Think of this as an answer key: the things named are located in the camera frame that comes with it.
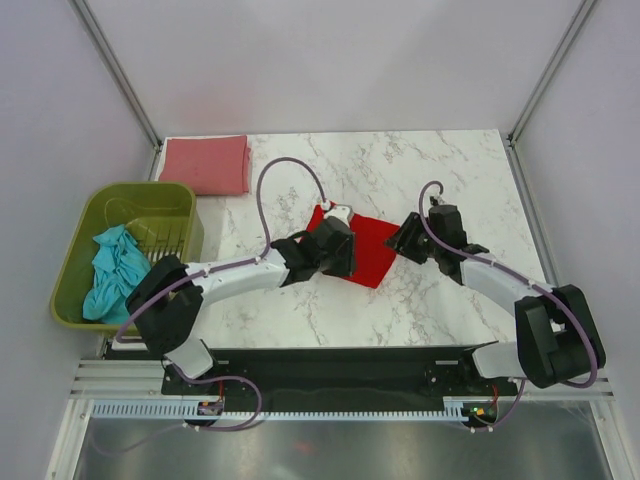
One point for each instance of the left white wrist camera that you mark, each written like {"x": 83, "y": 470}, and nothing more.
{"x": 341, "y": 212}

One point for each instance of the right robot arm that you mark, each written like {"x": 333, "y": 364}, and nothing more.
{"x": 556, "y": 338}

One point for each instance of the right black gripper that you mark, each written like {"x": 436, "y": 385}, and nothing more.
{"x": 412, "y": 225}

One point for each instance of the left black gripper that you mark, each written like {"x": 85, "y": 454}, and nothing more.
{"x": 346, "y": 267}

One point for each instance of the left aluminium frame post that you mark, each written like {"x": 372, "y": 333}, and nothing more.
{"x": 96, "y": 33}

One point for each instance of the right aluminium frame post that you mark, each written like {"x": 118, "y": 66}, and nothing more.
{"x": 563, "y": 48}

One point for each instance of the aluminium frame post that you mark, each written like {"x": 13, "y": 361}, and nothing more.
{"x": 96, "y": 33}
{"x": 563, "y": 48}

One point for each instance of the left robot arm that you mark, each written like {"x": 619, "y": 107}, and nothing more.
{"x": 168, "y": 301}

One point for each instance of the folded pink t shirt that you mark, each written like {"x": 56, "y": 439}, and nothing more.
{"x": 209, "y": 166}

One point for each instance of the red t shirt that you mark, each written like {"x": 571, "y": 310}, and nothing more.
{"x": 373, "y": 258}

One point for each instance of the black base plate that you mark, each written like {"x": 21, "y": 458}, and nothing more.
{"x": 348, "y": 380}

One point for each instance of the teal t shirt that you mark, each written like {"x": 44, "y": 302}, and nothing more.
{"x": 119, "y": 267}

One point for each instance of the olive green laundry basket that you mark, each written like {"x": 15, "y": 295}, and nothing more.
{"x": 161, "y": 220}

